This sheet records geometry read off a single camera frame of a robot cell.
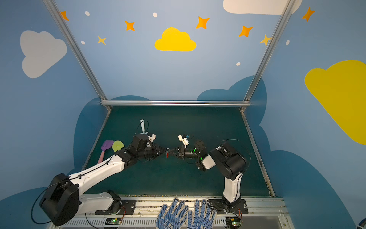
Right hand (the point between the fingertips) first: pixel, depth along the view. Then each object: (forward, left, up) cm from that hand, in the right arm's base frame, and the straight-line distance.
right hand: (169, 152), depth 81 cm
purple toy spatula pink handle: (+9, +45, -11) cm, 47 cm away
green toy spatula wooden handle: (+10, +39, -12) cm, 42 cm away
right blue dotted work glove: (-30, -21, -13) cm, 39 cm away
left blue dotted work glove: (-30, -3, -13) cm, 33 cm away
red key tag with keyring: (0, +1, -1) cm, 2 cm away
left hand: (+1, +1, +1) cm, 1 cm away
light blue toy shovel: (+27, +25, -12) cm, 38 cm away
